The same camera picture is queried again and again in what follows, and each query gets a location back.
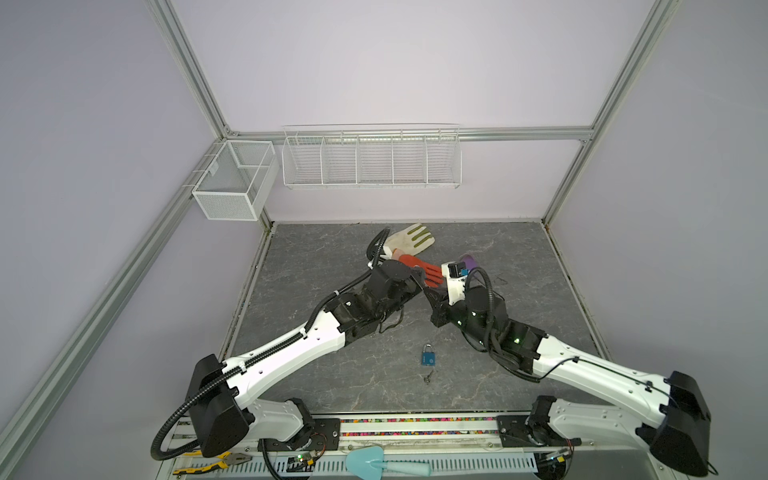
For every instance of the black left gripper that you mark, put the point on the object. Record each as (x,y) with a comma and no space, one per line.
(415,284)

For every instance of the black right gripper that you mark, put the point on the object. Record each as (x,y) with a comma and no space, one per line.
(442,309)

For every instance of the blue padlock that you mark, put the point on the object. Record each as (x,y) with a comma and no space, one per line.
(428,356)

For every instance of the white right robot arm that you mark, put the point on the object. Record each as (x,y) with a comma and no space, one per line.
(675,420)

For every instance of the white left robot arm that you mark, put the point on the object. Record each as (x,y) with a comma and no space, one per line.
(223,404)

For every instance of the red rubber glove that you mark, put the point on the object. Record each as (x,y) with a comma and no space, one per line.
(423,270)

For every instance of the cream glove green stripes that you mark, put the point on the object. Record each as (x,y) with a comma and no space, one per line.
(411,240)

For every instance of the teal plastic trowel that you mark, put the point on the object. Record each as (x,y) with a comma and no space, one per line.
(370,463)

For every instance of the small white mesh basket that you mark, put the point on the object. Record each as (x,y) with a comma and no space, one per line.
(237,181)

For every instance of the purple trowel pink handle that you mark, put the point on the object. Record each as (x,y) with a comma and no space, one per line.
(469,262)

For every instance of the long white wire basket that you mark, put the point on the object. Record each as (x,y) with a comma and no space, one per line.
(384,155)

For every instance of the aluminium frame rails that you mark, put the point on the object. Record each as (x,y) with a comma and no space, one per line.
(35,413)

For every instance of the yellow handled pliers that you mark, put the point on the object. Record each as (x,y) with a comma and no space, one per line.
(220,462)

